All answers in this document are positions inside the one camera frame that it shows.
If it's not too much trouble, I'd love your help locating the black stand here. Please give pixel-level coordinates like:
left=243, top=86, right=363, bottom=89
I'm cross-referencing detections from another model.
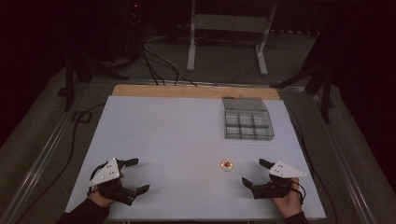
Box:
left=57, top=43, right=129, bottom=112
left=270, top=29, right=336, bottom=124

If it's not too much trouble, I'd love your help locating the person's left hand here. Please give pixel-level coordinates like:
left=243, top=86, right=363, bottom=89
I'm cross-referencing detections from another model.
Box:
left=88, top=186, right=116, bottom=208

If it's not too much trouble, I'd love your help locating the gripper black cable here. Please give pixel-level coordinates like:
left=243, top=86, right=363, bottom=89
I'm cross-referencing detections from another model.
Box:
left=290, top=179, right=307, bottom=205
left=88, top=161, right=108, bottom=188

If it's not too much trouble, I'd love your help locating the person's right hand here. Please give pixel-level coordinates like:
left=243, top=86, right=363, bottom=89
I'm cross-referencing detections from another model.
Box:
left=271, top=177, right=304, bottom=219

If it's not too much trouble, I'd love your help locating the small round red-patterned badge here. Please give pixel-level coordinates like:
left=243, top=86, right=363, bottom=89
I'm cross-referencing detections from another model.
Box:
left=219, top=159, right=234, bottom=173

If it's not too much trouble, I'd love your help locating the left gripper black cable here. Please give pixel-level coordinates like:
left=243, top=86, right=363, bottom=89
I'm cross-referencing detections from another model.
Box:
left=88, top=161, right=108, bottom=188

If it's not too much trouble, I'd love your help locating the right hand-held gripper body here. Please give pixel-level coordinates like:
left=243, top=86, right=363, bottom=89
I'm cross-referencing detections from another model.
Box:
left=250, top=160, right=308, bottom=201

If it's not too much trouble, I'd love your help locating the clear plastic compartment box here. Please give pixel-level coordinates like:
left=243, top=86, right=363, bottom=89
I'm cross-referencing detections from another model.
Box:
left=221, top=96, right=276, bottom=141

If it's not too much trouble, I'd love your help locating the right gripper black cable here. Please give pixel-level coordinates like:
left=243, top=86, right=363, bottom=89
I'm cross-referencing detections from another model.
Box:
left=290, top=179, right=307, bottom=205

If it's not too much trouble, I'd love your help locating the aluminium rail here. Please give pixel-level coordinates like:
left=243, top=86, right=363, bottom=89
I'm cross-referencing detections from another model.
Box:
left=92, top=77, right=307, bottom=91
left=306, top=91, right=378, bottom=224
left=0, top=81, right=92, bottom=224

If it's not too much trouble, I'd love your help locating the white table sheet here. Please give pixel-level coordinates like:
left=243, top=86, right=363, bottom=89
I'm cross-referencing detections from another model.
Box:
left=64, top=95, right=327, bottom=221

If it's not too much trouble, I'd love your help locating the black floor cable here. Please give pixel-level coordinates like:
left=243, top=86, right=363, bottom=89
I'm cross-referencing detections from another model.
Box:
left=14, top=103, right=106, bottom=224
left=284, top=104, right=339, bottom=224

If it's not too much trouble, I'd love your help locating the wooden table board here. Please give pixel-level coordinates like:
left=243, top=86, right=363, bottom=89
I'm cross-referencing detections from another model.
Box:
left=111, top=84, right=281, bottom=101

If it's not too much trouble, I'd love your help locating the white metal stand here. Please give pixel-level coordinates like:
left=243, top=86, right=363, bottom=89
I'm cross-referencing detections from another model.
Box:
left=186, top=0, right=278, bottom=77

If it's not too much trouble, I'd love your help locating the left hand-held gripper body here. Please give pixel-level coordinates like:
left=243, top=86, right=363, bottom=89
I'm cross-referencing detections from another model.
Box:
left=88, top=157, right=138, bottom=206

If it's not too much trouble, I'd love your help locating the bundle of cables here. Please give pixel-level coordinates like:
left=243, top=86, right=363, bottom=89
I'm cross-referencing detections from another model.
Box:
left=140, top=35, right=199, bottom=87

